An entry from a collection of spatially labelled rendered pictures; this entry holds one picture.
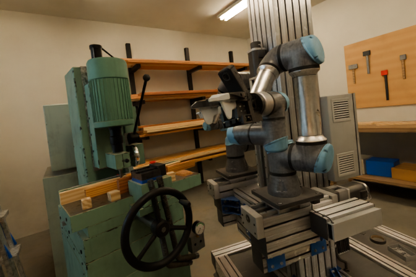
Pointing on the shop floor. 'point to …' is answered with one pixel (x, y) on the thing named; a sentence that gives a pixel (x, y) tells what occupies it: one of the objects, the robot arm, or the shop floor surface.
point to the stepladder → (8, 256)
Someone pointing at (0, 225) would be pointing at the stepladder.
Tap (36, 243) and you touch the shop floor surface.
